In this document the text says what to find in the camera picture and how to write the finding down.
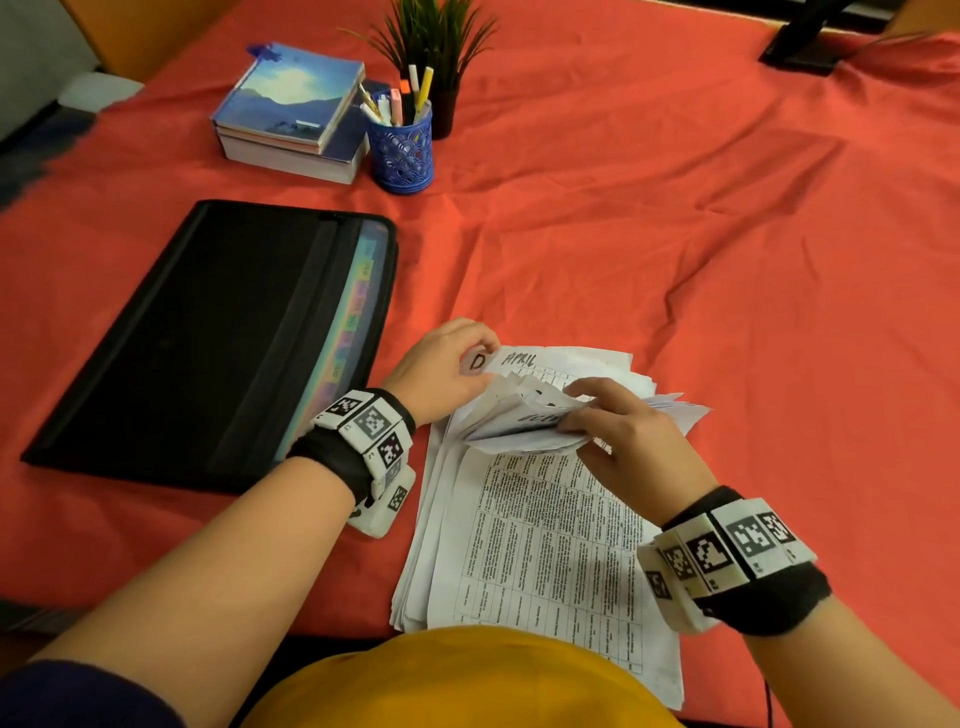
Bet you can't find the white flat object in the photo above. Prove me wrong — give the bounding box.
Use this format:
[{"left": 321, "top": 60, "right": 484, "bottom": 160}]
[{"left": 58, "top": 71, "right": 144, "bottom": 114}]

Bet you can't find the right wrist marker band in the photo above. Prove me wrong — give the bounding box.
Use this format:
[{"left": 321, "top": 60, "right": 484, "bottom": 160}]
[{"left": 636, "top": 486, "right": 834, "bottom": 637}]

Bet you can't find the red tablecloth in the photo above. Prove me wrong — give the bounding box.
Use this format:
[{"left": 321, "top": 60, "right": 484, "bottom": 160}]
[{"left": 0, "top": 0, "right": 960, "bottom": 728}]

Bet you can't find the orange chair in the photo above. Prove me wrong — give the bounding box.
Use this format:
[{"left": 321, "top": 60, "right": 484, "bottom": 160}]
[
  {"left": 60, "top": 0, "right": 243, "bottom": 84},
  {"left": 883, "top": 0, "right": 960, "bottom": 39}
]

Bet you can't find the person's yellow shirt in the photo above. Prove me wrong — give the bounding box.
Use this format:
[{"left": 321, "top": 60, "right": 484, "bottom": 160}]
[{"left": 240, "top": 625, "right": 685, "bottom": 728}]

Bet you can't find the thick dark blue book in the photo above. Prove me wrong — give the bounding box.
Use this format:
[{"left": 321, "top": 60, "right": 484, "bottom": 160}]
[{"left": 216, "top": 78, "right": 391, "bottom": 186}]

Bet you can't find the stack of printed paper sheets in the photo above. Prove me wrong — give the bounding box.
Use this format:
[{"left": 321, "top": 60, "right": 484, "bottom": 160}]
[{"left": 390, "top": 345, "right": 712, "bottom": 712}]

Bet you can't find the black monitor stand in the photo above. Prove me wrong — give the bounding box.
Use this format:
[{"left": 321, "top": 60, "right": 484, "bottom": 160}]
[{"left": 759, "top": 0, "right": 901, "bottom": 77}]

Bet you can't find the person's left forearm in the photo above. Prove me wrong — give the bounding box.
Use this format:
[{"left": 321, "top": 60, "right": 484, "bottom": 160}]
[{"left": 30, "top": 456, "right": 357, "bottom": 728}]

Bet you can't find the black plant pot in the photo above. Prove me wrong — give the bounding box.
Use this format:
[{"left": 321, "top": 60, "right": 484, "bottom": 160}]
[{"left": 429, "top": 78, "right": 460, "bottom": 141}]

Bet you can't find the person's right hand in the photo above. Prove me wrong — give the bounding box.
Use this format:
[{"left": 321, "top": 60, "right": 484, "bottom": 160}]
[{"left": 556, "top": 377, "right": 720, "bottom": 528}]

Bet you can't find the person's left hand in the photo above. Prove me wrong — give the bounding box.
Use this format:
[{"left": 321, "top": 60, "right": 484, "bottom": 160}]
[{"left": 382, "top": 318, "right": 501, "bottom": 429}]

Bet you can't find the person's dark blue sleeve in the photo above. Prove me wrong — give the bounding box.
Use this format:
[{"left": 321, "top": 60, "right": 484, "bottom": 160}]
[{"left": 0, "top": 659, "right": 186, "bottom": 728}]

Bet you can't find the blue mesh pen holder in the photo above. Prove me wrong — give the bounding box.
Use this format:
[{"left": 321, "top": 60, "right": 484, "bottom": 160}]
[{"left": 366, "top": 101, "right": 435, "bottom": 196}]

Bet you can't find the black zip file folder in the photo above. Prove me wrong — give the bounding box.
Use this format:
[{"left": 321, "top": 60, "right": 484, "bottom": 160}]
[{"left": 21, "top": 199, "right": 399, "bottom": 496}]

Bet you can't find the left wrist marker band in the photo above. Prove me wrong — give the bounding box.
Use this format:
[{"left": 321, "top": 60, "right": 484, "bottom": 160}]
[{"left": 287, "top": 387, "right": 417, "bottom": 540}]

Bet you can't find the person's right forearm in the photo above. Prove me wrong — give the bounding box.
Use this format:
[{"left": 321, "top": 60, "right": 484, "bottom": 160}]
[{"left": 742, "top": 596, "right": 960, "bottom": 728}]

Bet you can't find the blue sky cover book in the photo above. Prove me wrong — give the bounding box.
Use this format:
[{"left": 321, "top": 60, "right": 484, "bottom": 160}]
[{"left": 210, "top": 42, "right": 366, "bottom": 156}]

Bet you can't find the wrist marker band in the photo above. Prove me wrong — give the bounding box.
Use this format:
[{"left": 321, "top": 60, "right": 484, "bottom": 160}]
[
  {"left": 636, "top": 486, "right": 834, "bottom": 637},
  {"left": 287, "top": 387, "right": 417, "bottom": 540}
]

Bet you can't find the green artificial plant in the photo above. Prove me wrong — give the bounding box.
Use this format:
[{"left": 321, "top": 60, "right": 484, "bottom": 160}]
[{"left": 339, "top": 0, "right": 501, "bottom": 93}]

